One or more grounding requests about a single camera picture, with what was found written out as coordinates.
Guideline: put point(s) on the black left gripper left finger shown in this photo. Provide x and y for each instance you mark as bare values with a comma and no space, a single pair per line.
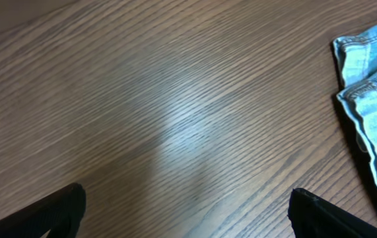
56,215

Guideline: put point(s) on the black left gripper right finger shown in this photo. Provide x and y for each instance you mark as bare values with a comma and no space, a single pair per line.
314,217

